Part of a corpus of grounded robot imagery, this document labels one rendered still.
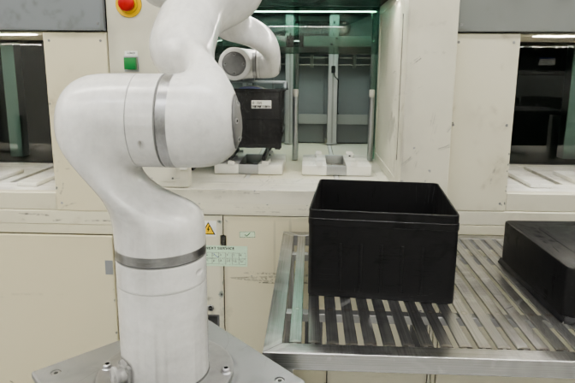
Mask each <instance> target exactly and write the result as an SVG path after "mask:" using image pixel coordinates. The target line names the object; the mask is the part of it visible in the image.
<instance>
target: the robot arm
mask: <svg viewBox="0 0 575 383"><path fill-rule="evenodd" d="M146 1H147V2H148V3H150V4H151V5H153V6H156V7H158V8H160V9H159V11H158V14H157V17H156V19H155V21H154V24H153V26H152V29H151V35H150V39H149V51H150V56H151V59H152V62H153V64H154V66H155V67H156V69H157V71H158V72H159V74H90V75H87V76H83V77H80V78H78V79H77V80H74V81H73V82H71V83H70V84H69V85H68V86H66V87H65V89H64V90H63V91H62V93H61V94H60V96H59V98H58V100H57V102H56V107H55V112H54V131H55V136H56V141H57V143H58V145H59V148H60V150H61V151H62V153H63V155H64V156H65V158H66V159H67V160H68V162H69V163H70V165H71V166H72V167H73V168H74V170H75V171H76V172H77V173H78V174H79V175H80V177H81V178H82V179H83V180H84V181H85V182H86V183H87V184H88V185H89V186H90V187H91V188H92V189H93V190H94V191H95V193H96V194H97V195H98V196H99V198H100V199H101V200H102V202H103V203H104V205H105V207H106V209H107V210H108V212H109V215H110V219H111V224H112V229H113V237H114V248H115V263H116V290H117V304H118V318H119V333H120V347H121V351H119V352H117V353H116V354H115V355H114V356H112V357H111V358H110V359H109V360H108V361H107V362H105V363H104V364H103V366H102V367H101V369H99V371H98V374H97V377H96V382H95V383H231V382H232V379H233V376H234V362H233V360H232V357H231V356H230V355H229V353H228V352H227V351H226V350H225V349H224V348H223V347H222V346H220V345H218V344H217V343H215V342H212V341H210V340H209V335H208V301H207V264H206V235H205V218H204V214H203V211H202V209H201V208H200V207H199V206H198V205H197V204H196V203H194V202H193V201H191V200H189V199H187V198H185V197H183V196H181V195H178V194H176V193H174V192H172V191H169V190H167V189H165V188H164V187H162V186H160V185H159V184H158V183H156V182H155V181H154V180H152V179H151V178H150V177H149V176H148V175H147V174H146V173H145V171H144V169H143V168H142V167H155V168H204V167H209V166H214V165H217V164H219V163H221V162H224V161H226V160H227V159H228V158H230V157H231V156H232V155H233V154H234V153H235V151H236V150H237V148H238V146H239V143H240V141H241V139H242V137H241V135H242V116H241V112H240V102H239V101H238V98H237V96H236V94H235V91H234V88H233V87H232V85H231V83H230V81H229V80H243V79H252V78H264V79H267V78H274V77H276V76H277V75H278V74H279V73H280V71H281V53H280V48H279V44H278V42H277V39H276V36H275V34H274V33H273V32H272V31H271V30H270V29H269V28H268V27H267V26H266V25H265V24H264V23H262V22H261V21H258V20H257V19H255V18H253V17H251V15H252V14H253V13H254V12H255V11H256V10H257V8H258V6H259V5H260V3H261V2H262V0H146ZM218 37H220V38H222V39H224V40H227V41H230V42H234V43H237V44H243V45H245V46H248V47H250V48H253V49H254V50H251V49H243V48H238V47H231V48H228V49H226V50H225V51H224V52H223V53H222V54H221V55H220V58H219V62H218V64H217V62H216V61H215V49H216V42H217V39H218Z"/></svg>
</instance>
